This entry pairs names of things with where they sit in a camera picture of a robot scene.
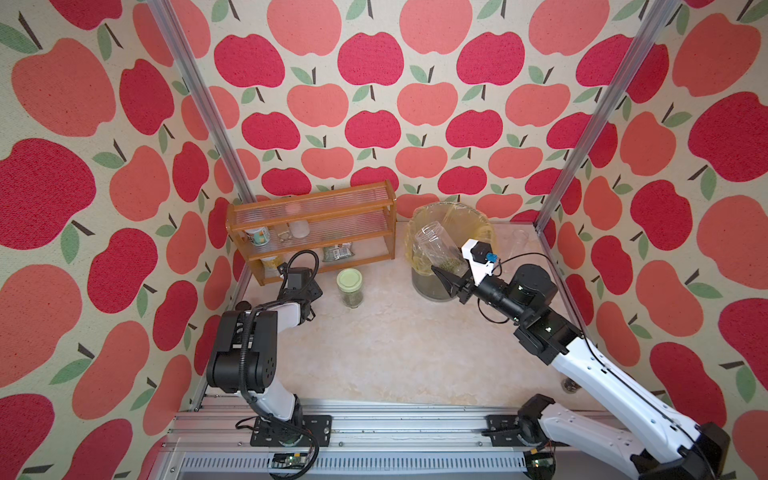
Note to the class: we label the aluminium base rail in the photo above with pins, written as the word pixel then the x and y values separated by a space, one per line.
pixel 359 440

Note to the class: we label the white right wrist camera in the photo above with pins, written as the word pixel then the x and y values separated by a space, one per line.
pixel 481 259

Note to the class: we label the right aluminium frame post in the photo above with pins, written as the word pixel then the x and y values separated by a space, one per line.
pixel 653 24

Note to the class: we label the metal mesh trash bin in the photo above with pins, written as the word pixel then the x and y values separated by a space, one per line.
pixel 430 287

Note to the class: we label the wooden spice rack shelf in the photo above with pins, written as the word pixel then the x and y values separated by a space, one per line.
pixel 363 215

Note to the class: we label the clear jar with mung beans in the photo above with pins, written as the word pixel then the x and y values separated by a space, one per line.
pixel 435 244

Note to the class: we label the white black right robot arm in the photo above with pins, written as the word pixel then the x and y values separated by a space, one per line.
pixel 655 441

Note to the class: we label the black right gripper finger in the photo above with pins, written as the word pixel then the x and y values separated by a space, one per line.
pixel 451 282
pixel 457 265

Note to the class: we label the yellow container lower shelf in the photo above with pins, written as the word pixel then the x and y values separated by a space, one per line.
pixel 272 262

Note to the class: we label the green label cup on shelf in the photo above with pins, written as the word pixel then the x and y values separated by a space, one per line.
pixel 259 236

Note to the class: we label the small glass jar on shelf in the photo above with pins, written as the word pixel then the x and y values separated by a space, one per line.
pixel 283 234

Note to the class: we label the packet on lower shelf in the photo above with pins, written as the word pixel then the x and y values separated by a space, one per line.
pixel 338 252

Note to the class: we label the second jar behind left arm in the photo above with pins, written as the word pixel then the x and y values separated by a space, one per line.
pixel 350 284

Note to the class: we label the yellow plastic bin liner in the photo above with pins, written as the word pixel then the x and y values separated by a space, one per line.
pixel 459 220

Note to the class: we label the white bottle on shelf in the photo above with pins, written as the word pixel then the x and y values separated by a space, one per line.
pixel 299 229

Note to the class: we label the left aluminium frame post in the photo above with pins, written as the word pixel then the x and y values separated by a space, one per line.
pixel 173 33

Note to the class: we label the clear plastic jar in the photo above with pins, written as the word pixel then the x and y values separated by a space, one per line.
pixel 519 241

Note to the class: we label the dark spice jar right side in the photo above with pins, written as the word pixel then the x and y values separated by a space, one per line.
pixel 570 386

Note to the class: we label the aluminium frame post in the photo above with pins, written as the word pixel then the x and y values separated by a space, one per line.
pixel 653 24
pixel 173 33

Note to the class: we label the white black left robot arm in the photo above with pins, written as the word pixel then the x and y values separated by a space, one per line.
pixel 244 353

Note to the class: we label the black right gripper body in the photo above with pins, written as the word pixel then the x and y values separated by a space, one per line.
pixel 467 285

